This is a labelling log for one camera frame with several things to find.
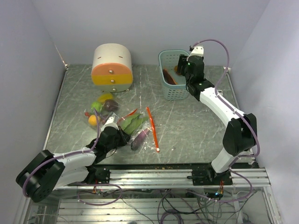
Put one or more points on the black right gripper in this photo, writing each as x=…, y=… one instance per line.
x=183, y=62

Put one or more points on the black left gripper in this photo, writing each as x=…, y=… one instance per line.
x=124, y=137

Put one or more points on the purple fake eggplant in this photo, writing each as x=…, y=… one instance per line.
x=139, y=139

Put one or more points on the green fake leafy vegetable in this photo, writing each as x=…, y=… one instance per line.
x=132, y=123

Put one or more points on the light blue plastic basket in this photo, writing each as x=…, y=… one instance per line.
x=168, y=60

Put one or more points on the orange pumpkin slice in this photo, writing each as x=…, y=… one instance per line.
x=168, y=78

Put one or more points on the zip bag with fake food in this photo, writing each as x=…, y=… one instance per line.
x=148, y=124

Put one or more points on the zip bag with fruit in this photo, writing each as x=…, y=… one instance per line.
x=108, y=105

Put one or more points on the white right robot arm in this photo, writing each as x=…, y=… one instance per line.
x=241, y=129

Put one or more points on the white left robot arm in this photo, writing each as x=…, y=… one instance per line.
x=48, y=171

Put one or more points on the round three-drawer cabinet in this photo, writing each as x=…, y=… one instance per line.
x=112, y=68

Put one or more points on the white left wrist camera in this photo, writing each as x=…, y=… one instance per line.
x=111, y=123

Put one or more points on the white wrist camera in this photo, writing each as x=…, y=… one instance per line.
x=196, y=51
x=111, y=123

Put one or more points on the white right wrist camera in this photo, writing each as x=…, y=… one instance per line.
x=196, y=51

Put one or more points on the aluminium frame rail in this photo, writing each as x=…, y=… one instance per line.
x=161, y=176

